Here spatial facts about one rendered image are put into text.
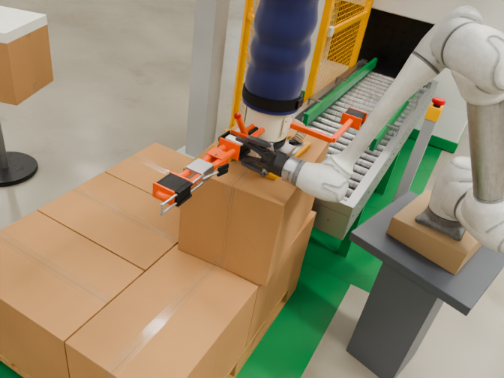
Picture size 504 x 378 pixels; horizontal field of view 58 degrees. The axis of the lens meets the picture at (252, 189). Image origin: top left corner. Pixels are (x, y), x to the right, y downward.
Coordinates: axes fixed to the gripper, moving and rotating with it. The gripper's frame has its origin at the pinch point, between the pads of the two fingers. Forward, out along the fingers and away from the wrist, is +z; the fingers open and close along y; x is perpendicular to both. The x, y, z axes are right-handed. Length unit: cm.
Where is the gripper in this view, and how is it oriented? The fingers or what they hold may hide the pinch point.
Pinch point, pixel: (234, 145)
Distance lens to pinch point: 160.1
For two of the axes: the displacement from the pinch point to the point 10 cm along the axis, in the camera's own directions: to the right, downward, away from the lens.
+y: -1.5, 8.1, 5.7
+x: 4.9, -4.4, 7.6
